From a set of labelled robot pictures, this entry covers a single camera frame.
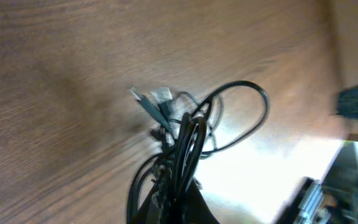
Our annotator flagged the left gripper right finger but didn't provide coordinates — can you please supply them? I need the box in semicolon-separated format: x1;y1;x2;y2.
179;180;219;224

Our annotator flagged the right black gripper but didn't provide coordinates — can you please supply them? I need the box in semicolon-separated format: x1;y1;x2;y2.
274;142;358;224

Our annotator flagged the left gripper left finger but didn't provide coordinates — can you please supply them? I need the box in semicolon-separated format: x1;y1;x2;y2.
131;184;175;224

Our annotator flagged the black usb cable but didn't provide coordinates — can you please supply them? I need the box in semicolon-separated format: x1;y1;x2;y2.
150;80;270;159

